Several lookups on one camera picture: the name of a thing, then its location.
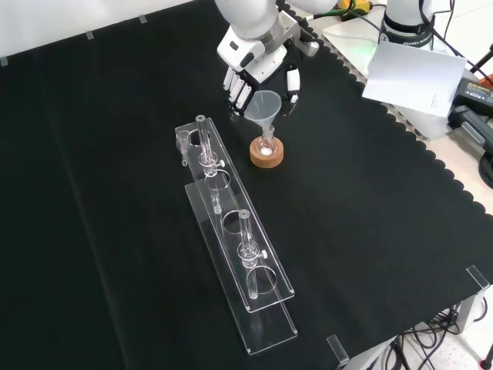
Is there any clear plastic funnel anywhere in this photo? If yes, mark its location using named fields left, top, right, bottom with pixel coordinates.
left=243, top=90, right=283, bottom=136

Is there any clear round-bottom flask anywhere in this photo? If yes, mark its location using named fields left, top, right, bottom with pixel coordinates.
left=257, top=125, right=278, bottom=157

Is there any grey table leg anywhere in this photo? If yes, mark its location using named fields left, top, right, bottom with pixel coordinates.
left=457, top=285, right=491, bottom=337

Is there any clear cloth clip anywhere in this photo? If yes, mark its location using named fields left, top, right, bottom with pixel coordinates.
left=326, top=334, right=350, bottom=368
left=465, top=265, right=491, bottom=291

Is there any yellow stop button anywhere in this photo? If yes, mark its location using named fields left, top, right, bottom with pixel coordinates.
left=337, top=0, right=373, bottom=22

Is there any black tripod leg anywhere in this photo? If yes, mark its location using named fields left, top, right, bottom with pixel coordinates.
left=467, top=41, right=493, bottom=79

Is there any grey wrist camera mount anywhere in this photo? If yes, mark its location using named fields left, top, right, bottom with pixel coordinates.
left=265, top=10, right=321, bottom=59

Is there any black bench cloth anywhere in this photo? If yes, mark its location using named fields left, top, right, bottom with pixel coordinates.
left=0, top=0, right=493, bottom=370

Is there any white paper sheet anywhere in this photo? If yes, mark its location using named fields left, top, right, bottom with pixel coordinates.
left=361, top=39, right=468, bottom=117

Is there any green cable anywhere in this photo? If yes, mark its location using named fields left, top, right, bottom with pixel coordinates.
left=310, top=6, right=348, bottom=20

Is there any black floor cable bundle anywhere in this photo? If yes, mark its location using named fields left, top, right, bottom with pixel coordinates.
left=379, top=302, right=493, bottom=370

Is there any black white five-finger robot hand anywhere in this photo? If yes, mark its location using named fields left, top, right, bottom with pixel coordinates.
left=222, top=43, right=303, bottom=117

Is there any black yellow device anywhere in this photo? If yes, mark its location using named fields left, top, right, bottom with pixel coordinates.
left=448, top=74, right=493, bottom=156

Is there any cork ring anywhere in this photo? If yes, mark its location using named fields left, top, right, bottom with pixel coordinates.
left=249, top=136, right=287, bottom=170

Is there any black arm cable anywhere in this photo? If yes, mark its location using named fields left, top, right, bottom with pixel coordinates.
left=418, top=0, right=468, bottom=59

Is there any clear acrylic funnel stand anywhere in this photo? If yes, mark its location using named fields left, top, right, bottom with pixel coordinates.
left=174, top=113, right=299, bottom=357

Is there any coiled black cable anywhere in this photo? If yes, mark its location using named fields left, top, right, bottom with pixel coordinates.
left=476, top=151, right=493, bottom=183

